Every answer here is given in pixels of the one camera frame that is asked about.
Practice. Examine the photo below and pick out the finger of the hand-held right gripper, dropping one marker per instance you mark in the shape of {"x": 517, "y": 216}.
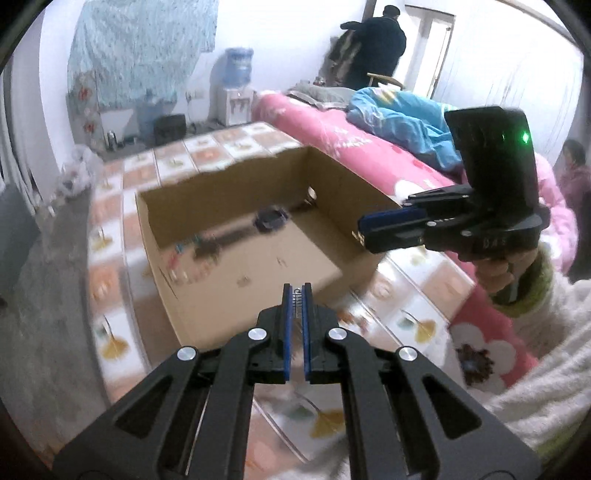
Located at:
{"x": 395, "y": 240}
{"x": 392, "y": 219}

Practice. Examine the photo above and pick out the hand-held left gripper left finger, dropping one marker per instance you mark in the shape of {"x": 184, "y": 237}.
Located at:
{"x": 287, "y": 341}

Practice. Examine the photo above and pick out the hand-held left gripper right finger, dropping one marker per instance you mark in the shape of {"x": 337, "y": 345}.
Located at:
{"x": 306, "y": 341}

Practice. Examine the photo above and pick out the brown cardboard box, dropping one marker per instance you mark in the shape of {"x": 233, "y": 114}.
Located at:
{"x": 277, "y": 249}

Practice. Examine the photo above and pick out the black pink smartwatch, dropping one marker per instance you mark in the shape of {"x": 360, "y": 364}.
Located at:
{"x": 271, "y": 218}

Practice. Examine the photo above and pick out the person's right forearm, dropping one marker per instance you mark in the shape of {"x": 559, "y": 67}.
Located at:
{"x": 554, "y": 346}

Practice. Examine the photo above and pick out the person's right hand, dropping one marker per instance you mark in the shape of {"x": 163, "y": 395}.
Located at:
{"x": 494, "y": 277}

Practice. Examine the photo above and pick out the pink quilt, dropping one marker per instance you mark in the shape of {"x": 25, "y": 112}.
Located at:
{"x": 561, "y": 217}

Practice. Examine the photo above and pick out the ginkgo leaf patterned tablecloth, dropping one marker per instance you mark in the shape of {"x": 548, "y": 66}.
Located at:
{"x": 415, "y": 314}

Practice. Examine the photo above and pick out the blue blanket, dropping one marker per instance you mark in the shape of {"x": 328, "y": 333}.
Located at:
{"x": 397, "y": 124}

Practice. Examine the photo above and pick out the pink floral bed sheet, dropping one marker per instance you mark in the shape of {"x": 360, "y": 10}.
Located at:
{"x": 351, "y": 134}

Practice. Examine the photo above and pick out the wooden chair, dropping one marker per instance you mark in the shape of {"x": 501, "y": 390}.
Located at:
{"x": 383, "y": 77}

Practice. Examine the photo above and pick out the grey blanket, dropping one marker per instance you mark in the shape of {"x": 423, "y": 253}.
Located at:
{"x": 318, "y": 94}

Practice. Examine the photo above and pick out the white glazed door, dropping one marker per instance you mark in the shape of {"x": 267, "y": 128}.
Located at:
{"x": 431, "y": 50}

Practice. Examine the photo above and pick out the white water dispenser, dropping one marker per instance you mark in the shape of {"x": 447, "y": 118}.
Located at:
{"x": 234, "y": 106}

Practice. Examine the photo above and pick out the black bin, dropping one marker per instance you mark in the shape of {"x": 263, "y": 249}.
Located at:
{"x": 170, "y": 130}

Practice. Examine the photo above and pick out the spare blue water bottle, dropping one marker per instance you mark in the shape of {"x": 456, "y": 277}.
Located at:
{"x": 152, "y": 115}

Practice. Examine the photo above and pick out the white plastic bag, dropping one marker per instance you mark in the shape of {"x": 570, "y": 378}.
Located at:
{"x": 76, "y": 170}

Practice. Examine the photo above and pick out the wall socket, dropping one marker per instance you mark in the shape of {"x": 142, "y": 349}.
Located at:
{"x": 197, "y": 94}

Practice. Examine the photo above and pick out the blue patterned wall cloth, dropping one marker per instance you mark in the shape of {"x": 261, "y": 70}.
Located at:
{"x": 138, "y": 46}

